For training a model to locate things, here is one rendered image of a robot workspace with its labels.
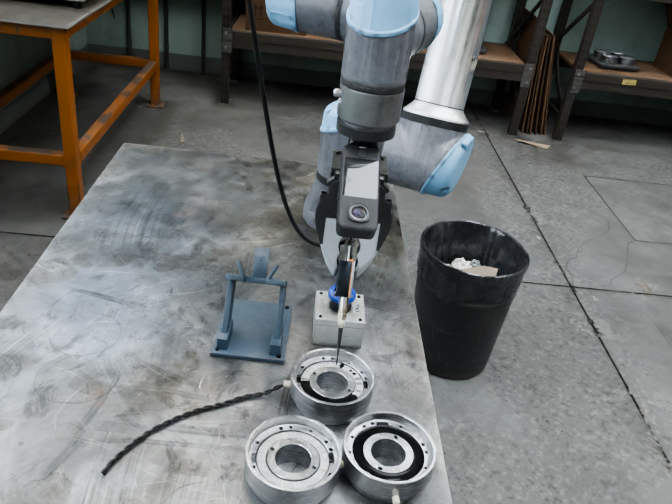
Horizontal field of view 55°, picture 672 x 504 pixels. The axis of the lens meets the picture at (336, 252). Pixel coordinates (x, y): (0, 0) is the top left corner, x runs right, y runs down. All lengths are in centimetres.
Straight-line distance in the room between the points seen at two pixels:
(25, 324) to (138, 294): 16
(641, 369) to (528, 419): 56
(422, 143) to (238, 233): 36
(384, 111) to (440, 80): 37
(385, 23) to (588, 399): 177
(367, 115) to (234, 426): 40
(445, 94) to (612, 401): 146
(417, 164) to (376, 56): 41
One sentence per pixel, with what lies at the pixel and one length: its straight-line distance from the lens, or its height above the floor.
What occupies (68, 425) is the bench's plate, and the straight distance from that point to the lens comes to 83.
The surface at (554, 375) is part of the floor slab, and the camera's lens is 234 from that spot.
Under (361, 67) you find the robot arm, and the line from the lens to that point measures 73.
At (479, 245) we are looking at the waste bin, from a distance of 220.
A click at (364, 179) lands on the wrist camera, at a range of 75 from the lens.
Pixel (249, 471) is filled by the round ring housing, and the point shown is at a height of 84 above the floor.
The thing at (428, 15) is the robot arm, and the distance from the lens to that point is 82.
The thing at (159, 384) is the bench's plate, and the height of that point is 80.
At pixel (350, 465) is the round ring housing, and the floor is 84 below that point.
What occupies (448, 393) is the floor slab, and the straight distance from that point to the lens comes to 212.
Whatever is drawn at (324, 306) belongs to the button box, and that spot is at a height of 85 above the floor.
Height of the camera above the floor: 139
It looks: 31 degrees down
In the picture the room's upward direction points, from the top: 8 degrees clockwise
